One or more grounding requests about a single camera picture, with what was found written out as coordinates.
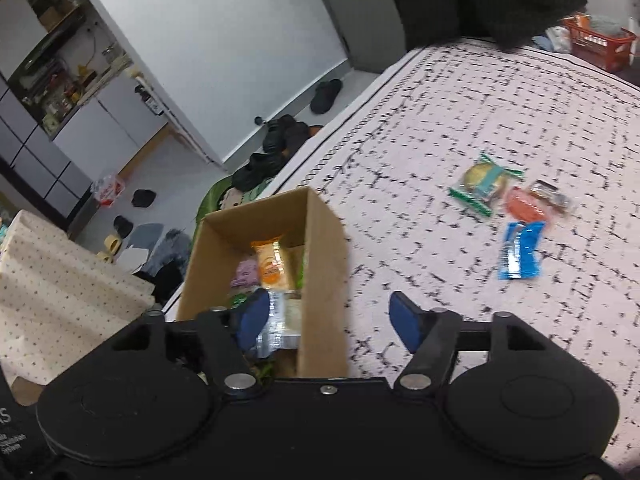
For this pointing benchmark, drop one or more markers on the purple snack packet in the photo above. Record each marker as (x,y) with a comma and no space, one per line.
(245,274)

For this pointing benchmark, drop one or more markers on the dark grey cabinet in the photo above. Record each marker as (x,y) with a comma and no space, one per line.
(35,160)

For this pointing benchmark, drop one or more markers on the pink plastic bag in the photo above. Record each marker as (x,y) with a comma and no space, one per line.
(107,190)

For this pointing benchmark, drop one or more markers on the blue and white clutter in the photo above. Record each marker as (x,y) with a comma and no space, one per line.
(552,37)

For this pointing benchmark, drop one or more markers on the white door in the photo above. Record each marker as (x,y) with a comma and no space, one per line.
(225,35)

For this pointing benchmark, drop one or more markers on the white paper sheet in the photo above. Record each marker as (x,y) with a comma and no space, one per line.
(132,260)

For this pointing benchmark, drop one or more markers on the white kitchen cabinet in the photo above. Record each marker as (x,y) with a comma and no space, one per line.
(110,125)

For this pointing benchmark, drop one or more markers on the denim cloth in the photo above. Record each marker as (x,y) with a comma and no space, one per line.
(172,250)

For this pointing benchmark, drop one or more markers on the green patterned mat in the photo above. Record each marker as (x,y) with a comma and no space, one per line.
(212,200)

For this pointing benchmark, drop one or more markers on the black clog shoes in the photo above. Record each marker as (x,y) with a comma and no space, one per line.
(285,135)
(257,170)

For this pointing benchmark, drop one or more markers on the black clothing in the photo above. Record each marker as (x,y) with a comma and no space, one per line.
(475,0)

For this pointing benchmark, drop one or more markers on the black-patterned white blanket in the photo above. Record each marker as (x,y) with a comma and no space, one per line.
(450,110)

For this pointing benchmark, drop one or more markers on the small green snack packet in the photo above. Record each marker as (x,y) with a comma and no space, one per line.
(237,301)

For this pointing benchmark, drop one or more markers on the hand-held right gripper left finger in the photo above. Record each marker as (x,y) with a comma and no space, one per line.
(250,320)

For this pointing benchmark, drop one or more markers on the clear wrapper with dark snack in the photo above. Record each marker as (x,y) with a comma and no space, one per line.
(555,197)

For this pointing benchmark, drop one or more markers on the dotted cream cloth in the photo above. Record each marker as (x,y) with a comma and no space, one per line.
(60,300)

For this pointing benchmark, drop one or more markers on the black slipper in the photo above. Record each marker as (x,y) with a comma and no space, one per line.
(123,225)

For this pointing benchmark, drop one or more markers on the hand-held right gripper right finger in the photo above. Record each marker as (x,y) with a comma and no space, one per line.
(406,320)

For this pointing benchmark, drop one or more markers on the black slippers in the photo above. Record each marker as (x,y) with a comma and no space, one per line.
(326,95)

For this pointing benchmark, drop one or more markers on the cluttered kitchen counter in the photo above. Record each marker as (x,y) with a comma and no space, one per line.
(55,70)

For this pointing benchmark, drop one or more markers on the brown cardboard box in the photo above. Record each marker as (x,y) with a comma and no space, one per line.
(325,260)

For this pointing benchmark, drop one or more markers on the white packet with black label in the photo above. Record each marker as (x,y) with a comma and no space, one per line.
(272,335)

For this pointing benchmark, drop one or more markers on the green-edged cookie packet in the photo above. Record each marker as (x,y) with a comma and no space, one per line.
(480,182)

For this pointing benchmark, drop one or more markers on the salmon orange snack packet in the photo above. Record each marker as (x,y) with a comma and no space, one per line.
(525,206)

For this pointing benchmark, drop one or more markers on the orange plastic basket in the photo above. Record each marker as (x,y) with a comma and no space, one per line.
(605,45)

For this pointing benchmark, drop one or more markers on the blue-grey cloth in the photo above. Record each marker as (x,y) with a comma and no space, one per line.
(145,236)

